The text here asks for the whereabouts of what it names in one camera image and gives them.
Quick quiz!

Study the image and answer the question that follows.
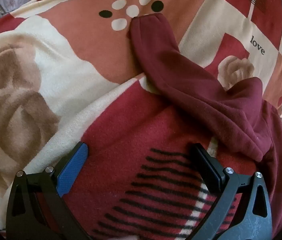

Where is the printed rose blanket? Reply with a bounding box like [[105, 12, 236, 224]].
[[0, 0, 282, 240]]

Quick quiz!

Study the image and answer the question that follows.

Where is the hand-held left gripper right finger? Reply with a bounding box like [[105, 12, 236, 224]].
[[190, 143, 273, 240]]

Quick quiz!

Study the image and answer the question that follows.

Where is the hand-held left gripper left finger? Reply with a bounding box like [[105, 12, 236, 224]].
[[6, 142, 91, 240]]

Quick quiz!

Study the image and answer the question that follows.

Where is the maroon sweatshirt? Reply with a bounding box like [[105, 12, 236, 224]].
[[130, 14, 282, 240]]

